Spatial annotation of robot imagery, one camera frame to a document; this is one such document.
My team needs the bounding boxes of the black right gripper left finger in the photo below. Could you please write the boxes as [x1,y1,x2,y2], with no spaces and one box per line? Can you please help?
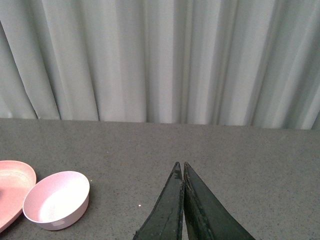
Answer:
[133,162,185,240]

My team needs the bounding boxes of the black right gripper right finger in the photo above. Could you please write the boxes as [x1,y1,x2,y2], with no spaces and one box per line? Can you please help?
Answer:
[183,162,254,240]

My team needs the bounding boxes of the light pink bowl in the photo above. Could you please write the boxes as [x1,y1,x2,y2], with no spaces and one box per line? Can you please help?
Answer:
[22,171,90,231]

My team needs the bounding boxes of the pink round plate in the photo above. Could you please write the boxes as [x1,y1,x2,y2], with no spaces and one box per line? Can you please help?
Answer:
[0,160,37,232]

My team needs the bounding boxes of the white pleated curtain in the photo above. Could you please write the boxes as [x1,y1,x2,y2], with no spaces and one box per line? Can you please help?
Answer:
[0,0,320,130]

